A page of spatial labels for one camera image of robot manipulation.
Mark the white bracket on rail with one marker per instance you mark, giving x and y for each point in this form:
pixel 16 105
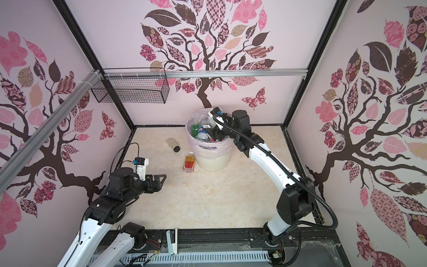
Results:
pixel 172 241

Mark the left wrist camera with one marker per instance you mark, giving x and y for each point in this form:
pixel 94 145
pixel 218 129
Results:
pixel 141 165

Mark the aluminium frame bar back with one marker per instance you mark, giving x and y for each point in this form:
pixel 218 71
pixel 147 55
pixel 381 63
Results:
pixel 207 74

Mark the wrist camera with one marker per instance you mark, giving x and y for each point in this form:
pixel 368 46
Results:
pixel 141 165
pixel 216 114

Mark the glass spice jar black cap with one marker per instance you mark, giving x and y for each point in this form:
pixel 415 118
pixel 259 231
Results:
pixel 173 145

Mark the black wire basket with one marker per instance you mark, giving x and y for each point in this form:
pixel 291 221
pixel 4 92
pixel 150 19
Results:
pixel 132 85

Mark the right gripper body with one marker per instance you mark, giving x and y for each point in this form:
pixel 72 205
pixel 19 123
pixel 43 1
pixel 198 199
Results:
pixel 217 132

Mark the aluminium frame bar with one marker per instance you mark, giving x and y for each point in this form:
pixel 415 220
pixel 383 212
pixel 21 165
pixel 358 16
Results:
pixel 17 162
pixel 207 74

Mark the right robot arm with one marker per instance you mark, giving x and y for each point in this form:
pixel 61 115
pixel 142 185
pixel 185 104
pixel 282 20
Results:
pixel 298 197

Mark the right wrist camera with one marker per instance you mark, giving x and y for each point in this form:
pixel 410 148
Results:
pixel 216 114

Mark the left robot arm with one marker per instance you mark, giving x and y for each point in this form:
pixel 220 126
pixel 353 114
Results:
pixel 124 188

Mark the clear bottle green red label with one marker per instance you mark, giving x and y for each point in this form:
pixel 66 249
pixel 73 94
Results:
pixel 204 133

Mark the pink plastic bin liner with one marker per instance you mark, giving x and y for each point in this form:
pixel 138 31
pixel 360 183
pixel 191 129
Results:
pixel 209 150

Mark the aluminium frame bar left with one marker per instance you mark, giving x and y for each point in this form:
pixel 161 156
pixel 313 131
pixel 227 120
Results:
pixel 17 162

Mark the red yellow label drink bottle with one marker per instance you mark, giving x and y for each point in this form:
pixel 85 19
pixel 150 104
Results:
pixel 189 163

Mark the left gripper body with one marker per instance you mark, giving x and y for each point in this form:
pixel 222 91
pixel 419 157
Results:
pixel 149 187

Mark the white woven waste bin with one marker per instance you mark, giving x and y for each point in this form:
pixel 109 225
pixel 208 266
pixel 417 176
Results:
pixel 213 165

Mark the green bottle yellow cap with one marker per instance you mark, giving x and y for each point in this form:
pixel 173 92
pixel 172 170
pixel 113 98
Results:
pixel 194 130

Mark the white cable duct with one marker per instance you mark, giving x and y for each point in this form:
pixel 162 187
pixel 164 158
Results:
pixel 186 259

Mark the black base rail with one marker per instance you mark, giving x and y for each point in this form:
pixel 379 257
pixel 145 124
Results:
pixel 304 247

